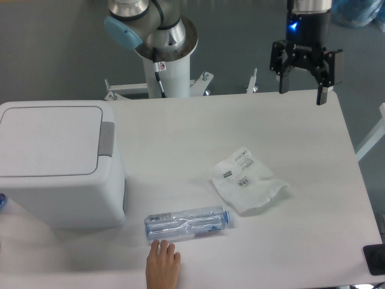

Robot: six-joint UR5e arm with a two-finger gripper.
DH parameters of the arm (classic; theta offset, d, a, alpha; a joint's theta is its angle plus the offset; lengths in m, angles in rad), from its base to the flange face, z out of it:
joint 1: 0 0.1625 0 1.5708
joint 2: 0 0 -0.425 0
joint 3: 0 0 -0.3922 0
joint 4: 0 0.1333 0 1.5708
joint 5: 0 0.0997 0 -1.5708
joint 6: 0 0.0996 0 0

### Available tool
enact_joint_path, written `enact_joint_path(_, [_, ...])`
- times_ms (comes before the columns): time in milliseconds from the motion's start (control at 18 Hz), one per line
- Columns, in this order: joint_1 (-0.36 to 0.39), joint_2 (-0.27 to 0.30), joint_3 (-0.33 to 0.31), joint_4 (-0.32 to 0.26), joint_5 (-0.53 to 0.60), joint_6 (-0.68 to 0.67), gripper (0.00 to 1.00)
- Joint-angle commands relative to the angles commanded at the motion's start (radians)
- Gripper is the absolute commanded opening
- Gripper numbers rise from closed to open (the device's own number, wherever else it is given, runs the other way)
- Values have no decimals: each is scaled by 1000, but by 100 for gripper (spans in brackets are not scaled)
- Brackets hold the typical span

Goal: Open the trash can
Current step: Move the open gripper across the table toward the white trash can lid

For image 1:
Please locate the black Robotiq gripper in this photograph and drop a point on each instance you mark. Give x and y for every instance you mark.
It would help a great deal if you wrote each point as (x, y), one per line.
(306, 36)

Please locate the crushed clear plastic bottle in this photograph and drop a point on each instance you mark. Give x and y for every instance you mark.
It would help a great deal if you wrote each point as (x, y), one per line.
(179, 224)

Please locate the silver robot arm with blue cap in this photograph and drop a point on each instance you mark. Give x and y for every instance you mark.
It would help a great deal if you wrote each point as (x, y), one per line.
(165, 40)

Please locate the white trash can body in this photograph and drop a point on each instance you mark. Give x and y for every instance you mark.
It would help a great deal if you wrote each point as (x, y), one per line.
(96, 200)

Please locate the white trash can lid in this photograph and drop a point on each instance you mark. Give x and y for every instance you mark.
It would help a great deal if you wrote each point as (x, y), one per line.
(49, 141)

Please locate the person's bare hand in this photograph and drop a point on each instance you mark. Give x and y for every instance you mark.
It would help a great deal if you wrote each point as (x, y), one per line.
(162, 265)

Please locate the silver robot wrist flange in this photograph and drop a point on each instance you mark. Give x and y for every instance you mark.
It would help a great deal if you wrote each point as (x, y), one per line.
(309, 6)

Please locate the blue plastic bag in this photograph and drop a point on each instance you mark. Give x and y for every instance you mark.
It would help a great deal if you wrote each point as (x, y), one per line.
(355, 14)

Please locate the crumpled white plastic bag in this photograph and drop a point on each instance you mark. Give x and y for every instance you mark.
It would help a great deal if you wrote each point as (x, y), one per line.
(244, 182)

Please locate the black device at table edge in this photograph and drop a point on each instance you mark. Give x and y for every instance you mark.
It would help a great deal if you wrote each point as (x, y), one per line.
(374, 256)

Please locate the grey lid push button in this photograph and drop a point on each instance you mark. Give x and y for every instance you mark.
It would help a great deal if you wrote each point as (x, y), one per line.
(106, 139)

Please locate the white table leg frame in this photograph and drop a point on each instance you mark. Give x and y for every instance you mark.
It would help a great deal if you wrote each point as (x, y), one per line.
(372, 138)

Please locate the white metal base frame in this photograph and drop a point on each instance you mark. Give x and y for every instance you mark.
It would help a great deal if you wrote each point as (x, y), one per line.
(198, 87)

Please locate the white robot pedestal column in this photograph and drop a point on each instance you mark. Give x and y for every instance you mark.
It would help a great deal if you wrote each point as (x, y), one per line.
(175, 78)

